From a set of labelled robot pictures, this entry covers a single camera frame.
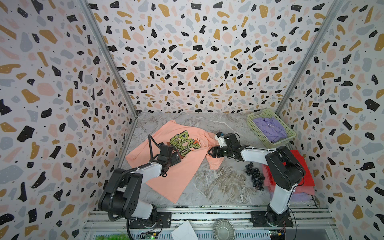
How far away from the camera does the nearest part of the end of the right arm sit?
2.45ft

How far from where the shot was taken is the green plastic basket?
1021 millimetres

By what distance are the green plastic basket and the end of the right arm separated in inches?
12.3
